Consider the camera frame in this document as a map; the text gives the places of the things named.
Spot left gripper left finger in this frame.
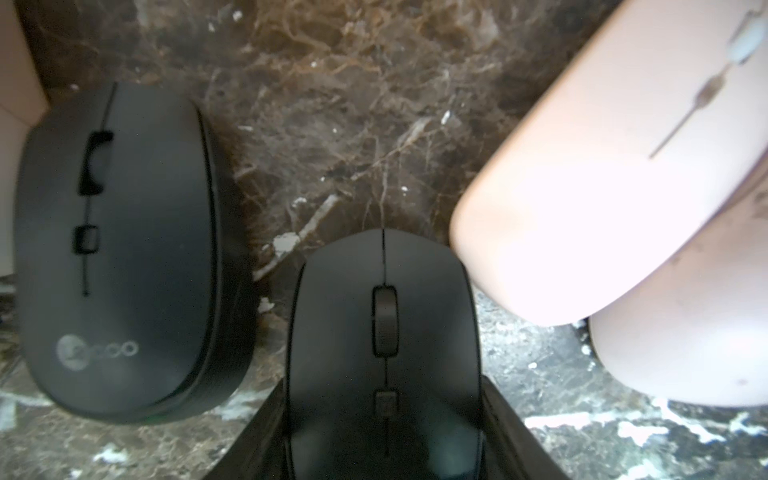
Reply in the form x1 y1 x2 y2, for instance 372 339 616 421
204 380 288 480

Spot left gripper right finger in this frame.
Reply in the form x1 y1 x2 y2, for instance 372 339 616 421
480 376 569 480

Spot black mouse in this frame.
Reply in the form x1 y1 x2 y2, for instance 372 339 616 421
13 82 255 424
285 229 483 479

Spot pink mouse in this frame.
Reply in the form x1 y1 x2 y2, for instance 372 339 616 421
588 173 767 407
450 1 767 326

